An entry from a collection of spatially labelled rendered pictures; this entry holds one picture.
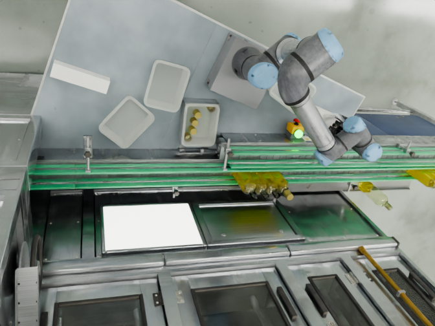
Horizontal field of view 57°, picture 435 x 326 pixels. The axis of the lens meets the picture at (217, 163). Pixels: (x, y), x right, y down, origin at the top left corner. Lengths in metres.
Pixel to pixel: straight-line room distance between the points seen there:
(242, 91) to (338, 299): 1.01
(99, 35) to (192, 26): 0.41
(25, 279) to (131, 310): 0.38
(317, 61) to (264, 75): 0.43
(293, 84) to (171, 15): 0.78
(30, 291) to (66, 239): 0.48
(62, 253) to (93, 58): 0.84
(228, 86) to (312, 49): 0.69
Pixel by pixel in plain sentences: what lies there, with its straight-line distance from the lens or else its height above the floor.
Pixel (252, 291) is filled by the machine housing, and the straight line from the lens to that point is 1.66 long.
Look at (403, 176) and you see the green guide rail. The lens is 2.64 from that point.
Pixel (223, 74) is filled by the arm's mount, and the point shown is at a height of 0.85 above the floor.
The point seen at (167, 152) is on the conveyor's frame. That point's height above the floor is 0.80.
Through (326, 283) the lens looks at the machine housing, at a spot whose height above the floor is 1.55.
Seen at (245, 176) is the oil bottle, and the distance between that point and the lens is 2.00.
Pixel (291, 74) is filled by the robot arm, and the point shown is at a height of 1.47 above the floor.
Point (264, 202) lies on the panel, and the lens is 2.11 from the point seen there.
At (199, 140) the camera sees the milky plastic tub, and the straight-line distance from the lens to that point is 2.06.
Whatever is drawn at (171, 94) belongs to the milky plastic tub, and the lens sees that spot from 1.99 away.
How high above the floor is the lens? 2.61
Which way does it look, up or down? 58 degrees down
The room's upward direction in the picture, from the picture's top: 150 degrees clockwise
